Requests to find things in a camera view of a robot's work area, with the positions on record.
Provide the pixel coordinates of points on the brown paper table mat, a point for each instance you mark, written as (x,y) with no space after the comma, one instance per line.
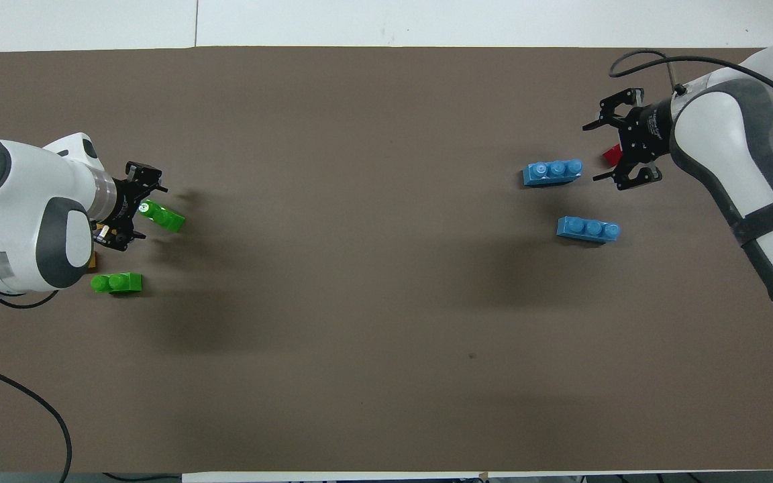
(373,268)

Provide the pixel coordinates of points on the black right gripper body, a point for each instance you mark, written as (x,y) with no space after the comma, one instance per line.
(648,131)

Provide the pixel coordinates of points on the blue three-stud toy brick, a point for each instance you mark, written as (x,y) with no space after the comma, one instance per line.
(586,229)
(551,172)

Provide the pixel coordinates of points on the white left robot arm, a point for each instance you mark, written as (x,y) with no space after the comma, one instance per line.
(24,215)

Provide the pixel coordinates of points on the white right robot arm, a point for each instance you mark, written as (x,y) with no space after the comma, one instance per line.
(735,154)

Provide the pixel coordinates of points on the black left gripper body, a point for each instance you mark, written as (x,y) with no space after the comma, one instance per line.
(118,208)

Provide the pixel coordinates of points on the red single-stud toy brick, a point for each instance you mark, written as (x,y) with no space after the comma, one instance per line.
(612,156)

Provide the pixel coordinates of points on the green two-stud toy brick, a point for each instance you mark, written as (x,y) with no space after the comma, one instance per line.
(166,217)
(118,283)

